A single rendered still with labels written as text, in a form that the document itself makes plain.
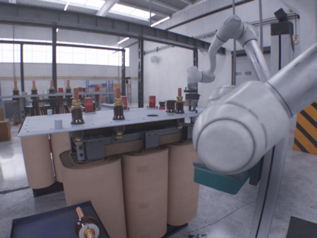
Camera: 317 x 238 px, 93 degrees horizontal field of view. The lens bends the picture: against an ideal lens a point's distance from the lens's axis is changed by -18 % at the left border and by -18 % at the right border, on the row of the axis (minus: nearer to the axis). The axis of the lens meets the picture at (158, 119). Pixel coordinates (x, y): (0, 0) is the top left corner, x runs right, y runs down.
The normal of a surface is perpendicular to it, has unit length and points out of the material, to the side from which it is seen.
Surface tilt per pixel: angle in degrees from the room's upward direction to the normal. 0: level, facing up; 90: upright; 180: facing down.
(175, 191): 90
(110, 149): 90
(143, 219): 90
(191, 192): 90
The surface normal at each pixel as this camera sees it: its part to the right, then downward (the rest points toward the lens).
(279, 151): -0.68, 0.11
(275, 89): -0.64, -0.31
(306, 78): -0.48, 0.00
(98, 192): 0.60, 0.12
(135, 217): -0.19, 0.15
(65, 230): 0.00, -0.99
